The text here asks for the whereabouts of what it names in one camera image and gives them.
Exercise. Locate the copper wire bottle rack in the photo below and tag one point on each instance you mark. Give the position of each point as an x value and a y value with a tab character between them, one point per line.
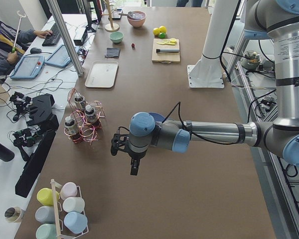
87	131

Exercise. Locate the pink cup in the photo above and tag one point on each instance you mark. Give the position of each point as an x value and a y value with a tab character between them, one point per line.
69	189

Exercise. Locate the metal ice scoop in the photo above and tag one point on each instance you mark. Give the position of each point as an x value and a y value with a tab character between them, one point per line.
132	14

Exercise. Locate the lemon slice near edge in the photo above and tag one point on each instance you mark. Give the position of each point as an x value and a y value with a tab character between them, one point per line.
173	40

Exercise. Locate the black keyboard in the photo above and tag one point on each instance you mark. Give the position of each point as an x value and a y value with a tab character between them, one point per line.
53	39

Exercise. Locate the blue teach pendant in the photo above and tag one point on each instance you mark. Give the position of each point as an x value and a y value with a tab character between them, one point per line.
28	67
59	58

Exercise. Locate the wooden cup tree stand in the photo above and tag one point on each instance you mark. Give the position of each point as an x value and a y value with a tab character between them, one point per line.
111	26

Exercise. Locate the green lime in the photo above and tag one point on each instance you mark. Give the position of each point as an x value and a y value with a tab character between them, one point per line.
162	35

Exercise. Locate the bamboo cutting board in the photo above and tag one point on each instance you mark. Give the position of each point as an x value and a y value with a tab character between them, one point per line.
165	57

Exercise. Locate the cream rabbit tray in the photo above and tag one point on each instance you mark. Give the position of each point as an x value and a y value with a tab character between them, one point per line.
102	74

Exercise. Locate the aluminium frame post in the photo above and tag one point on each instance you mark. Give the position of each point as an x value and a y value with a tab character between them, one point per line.
57	15

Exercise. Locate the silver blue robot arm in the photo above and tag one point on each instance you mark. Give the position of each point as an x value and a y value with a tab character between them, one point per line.
278	19

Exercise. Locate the yellow cup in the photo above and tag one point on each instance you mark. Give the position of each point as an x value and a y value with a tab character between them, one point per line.
44	196

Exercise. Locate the yellow plastic knife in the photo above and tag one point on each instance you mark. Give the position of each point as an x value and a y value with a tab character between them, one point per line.
167	43

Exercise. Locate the green bowl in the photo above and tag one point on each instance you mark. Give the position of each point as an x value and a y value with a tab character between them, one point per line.
116	37

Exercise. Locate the black water bottle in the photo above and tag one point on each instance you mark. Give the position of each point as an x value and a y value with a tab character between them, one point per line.
6	154

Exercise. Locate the mint green cup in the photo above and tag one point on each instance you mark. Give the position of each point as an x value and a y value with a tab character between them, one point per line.
46	231

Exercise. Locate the steel muddler black tip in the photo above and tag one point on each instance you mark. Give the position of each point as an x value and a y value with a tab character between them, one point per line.
167	50

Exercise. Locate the tea bottle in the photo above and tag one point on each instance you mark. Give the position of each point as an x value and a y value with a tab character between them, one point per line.
71	126
79	101
90	114

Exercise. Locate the blue teach pendant near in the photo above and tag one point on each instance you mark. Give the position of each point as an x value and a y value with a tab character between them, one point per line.
28	67

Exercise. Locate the white cup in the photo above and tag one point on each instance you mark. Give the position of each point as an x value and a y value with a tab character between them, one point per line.
74	204

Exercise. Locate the blue round plate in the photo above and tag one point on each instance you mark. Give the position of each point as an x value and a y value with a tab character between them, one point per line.
157	117

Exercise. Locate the blue teach pendant far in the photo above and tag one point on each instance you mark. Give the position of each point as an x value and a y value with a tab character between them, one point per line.
59	58

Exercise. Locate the light blue cup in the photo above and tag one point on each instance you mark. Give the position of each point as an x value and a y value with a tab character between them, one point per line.
75	222

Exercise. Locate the grey cup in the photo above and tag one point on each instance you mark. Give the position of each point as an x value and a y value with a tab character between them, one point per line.
45	215

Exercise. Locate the pink bowl with ice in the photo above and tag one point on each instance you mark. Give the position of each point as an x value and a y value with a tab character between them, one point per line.
137	22

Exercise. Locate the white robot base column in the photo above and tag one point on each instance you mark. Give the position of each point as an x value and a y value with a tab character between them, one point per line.
207	72

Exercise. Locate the yellow lemon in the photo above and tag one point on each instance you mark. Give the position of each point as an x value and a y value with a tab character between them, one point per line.
156	31
162	29

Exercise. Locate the black long case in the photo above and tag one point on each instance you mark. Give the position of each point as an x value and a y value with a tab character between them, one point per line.
34	165

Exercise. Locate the person hand on keyboard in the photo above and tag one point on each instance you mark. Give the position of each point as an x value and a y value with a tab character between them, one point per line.
43	34

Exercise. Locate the grey folded cloth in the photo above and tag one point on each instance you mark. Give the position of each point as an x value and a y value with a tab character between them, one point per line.
112	53

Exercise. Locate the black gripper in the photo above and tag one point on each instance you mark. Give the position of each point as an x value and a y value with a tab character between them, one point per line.
136	155

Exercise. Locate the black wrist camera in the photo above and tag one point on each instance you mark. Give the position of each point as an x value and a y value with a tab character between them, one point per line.
119	142

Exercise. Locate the computer mouse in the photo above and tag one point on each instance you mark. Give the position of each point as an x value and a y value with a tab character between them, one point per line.
35	50

